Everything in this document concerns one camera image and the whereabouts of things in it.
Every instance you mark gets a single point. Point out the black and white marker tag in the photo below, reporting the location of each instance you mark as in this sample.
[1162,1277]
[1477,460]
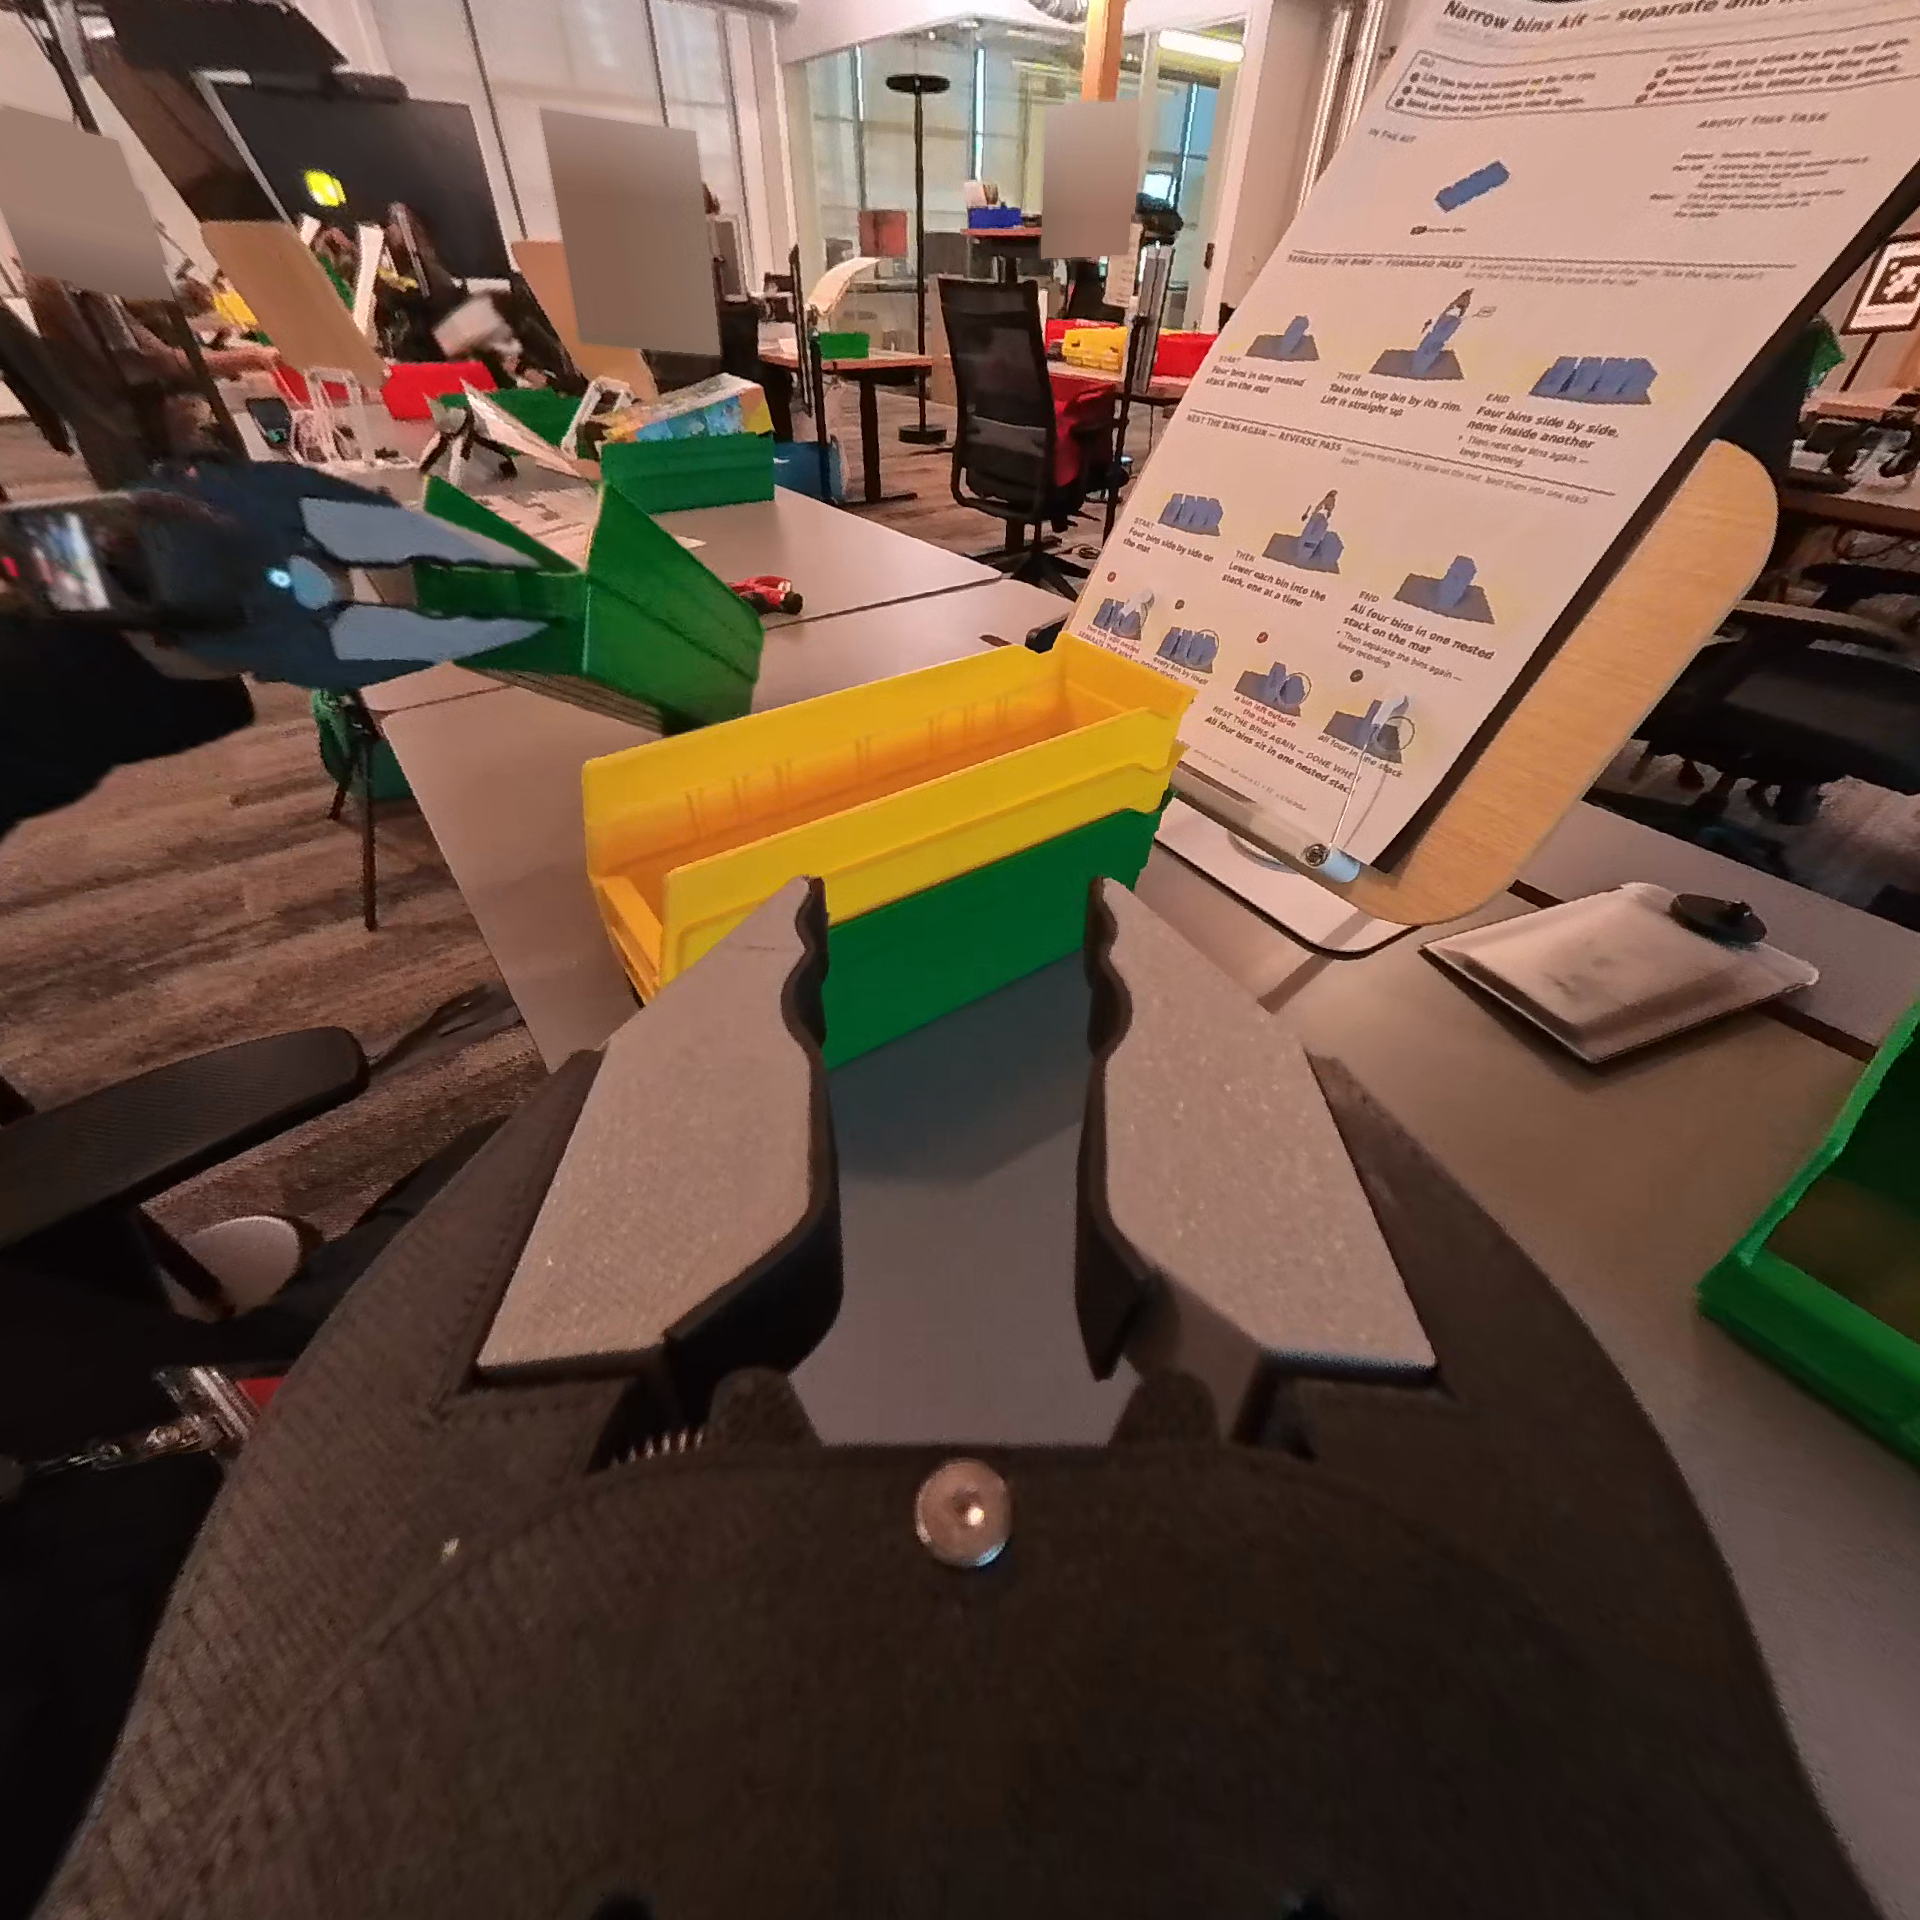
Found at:
[1887,285]

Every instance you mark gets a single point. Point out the yellow plastic bin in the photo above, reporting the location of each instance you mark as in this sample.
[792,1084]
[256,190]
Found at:
[1110,804]
[840,751]

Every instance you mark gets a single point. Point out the red hand tool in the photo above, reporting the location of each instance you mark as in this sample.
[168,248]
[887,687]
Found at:
[773,596]

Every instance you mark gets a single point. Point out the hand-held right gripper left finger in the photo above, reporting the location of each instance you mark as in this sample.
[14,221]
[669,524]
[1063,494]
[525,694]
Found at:
[674,1186]

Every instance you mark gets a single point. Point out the black floor lamp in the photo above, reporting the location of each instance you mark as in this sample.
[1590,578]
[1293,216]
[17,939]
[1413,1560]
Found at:
[919,224]

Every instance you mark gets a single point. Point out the black round knob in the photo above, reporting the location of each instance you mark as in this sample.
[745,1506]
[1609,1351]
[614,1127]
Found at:
[1718,916]

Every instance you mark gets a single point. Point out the black monitor screen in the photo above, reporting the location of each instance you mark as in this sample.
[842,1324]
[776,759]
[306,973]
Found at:
[390,181]

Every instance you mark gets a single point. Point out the person's left forearm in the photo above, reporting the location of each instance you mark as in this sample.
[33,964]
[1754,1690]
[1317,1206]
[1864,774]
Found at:
[90,720]

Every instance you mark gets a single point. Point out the wooden sheet stand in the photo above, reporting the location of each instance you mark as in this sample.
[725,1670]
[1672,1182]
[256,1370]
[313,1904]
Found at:
[1621,676]

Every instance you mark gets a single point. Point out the black mesh office chair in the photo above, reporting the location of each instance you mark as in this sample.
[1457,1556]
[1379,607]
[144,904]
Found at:
[997,389]

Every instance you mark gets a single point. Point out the black chair armrest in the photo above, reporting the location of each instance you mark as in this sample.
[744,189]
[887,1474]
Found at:
[182,1109]

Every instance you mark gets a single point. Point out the red plastic bin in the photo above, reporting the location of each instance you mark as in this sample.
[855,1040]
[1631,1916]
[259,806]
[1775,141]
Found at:
[434,389]

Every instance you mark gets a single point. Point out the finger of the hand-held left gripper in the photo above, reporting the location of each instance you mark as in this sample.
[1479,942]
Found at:
[413,638]
[406,538]

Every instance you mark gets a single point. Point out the green plastic bin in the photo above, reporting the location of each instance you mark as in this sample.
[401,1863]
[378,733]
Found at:
[661,615]
[945,960]
[534,412]
[691,475]
[1799,1319]

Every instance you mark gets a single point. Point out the printed instruction sheet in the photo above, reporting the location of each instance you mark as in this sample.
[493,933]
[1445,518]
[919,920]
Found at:
[1424,451]

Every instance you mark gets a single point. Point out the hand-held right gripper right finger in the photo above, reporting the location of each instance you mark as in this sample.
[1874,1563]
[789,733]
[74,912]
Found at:
[1237,1186]

